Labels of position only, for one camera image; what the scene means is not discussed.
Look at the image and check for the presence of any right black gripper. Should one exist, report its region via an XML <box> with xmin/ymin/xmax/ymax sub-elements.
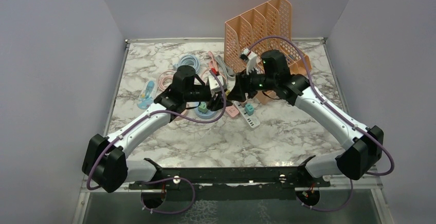
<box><xmin>227</xmin><ymin>65</ymin><xmax>277</xmax><ymax>102</ymax></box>

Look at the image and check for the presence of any green plug adapter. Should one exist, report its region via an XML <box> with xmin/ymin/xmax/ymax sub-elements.
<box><xmin>197</xmin><ymin>102</ymin><xmax>208</xmax><ymax>114</ymax></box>

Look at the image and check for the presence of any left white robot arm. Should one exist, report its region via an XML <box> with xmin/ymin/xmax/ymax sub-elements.
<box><xmin>82</xmin><ymin>65</ymin><xmax>227</xmax><ymax>193</ymax></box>

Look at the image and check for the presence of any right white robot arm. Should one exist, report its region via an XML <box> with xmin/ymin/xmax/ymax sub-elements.
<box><xmin>227</xmin><ymin>49</ymin><xmax>384</xmax><ymax>186</ymax></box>

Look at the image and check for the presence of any blue round power strip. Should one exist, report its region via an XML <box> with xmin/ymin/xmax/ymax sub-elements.
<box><xmin>194</xmin><ymin>108</ymin><xmax>217</xmax><ymax>120</ymax></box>

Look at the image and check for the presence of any pink power strip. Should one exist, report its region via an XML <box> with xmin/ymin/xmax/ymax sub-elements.
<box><xmin>225</xmin><ymin>102</ymin><xmax>240</xmax><ymax>118</ymax></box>

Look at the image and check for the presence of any white power strip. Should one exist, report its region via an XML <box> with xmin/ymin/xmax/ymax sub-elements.
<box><xmin>233</xmin><ymin>101</ymin><xmax>261</xmax><ymax>129</ymax></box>

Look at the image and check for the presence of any orange mesh file organizer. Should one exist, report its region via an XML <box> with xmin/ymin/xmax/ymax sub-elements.
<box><xmin>224</xmin><ymin>0</ymin><xmax>313</xmax><ymax>106</ymax></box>

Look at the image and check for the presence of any blue oval power strip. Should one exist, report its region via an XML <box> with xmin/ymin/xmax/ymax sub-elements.
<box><xmin>137</xmin><ymin>80</ymin><xmax>156</xmax><ymax>110</ymax></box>

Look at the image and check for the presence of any grey cable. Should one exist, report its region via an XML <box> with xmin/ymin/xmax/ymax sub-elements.
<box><xmin>215</xmin><ymin>53</ymin><xmax>238</xmax><ymax>80</ymax></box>

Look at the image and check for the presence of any light blue coiled cable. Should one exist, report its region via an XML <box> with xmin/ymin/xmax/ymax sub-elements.
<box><xmin>174</xmin><ymin>54</ymin><xmax>202</xmax><ymax>77</ymax></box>

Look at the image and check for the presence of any pink coiled cable left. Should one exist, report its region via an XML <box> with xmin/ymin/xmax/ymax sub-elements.
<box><xmin>157</xmin><ymin>70</ymin><xmax>181</xmax><ymax>92</ymax></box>

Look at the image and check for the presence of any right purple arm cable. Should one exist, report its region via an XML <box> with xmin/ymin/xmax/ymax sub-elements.
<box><xmin>248</xmin><ymin>35</ymin><xmax>395</xmax><ymax>213</ymax></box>

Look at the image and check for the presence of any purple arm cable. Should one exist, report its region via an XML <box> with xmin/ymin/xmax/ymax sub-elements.
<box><xmin>85</xmin><ymin>71</ymin><xmax>228</xmax><ymax>216</ymax></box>
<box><xmin>248</xmin><ymin>35</ymin><xmax>395</xmax><ymax>213</ymax></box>

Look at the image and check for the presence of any black mounting rail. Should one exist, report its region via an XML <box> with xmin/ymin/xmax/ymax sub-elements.
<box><xmin>129</xmin><ymin>166</ymin><xmax>331</xmax><ymax>201</ymax></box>

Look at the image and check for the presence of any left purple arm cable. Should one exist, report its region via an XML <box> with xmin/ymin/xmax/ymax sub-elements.
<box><xmin>85</xmin><ymin>71</ymin><xmax>228</xmax><ymax>216</ymax></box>

